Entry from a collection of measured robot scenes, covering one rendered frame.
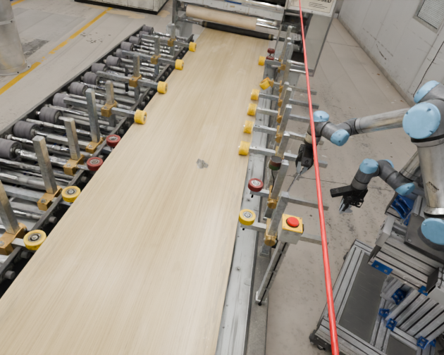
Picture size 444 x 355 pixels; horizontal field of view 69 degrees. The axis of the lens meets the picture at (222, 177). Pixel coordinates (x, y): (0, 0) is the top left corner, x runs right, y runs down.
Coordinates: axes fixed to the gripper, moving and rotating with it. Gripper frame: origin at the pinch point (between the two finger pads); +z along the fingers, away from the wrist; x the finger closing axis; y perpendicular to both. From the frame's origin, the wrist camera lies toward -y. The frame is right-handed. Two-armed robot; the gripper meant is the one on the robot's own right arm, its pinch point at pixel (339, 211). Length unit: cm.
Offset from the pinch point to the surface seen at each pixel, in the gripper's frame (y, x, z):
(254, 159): -49, 60, 21
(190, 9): -147, 251, -24
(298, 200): -23.9, -1.6, -3.2
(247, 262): -44, -31, 21
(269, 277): -38, -57, -7
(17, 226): -145, -58, -5
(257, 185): -47.5, -2.0, -7.7
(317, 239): -14.9, -26.4, -2.7
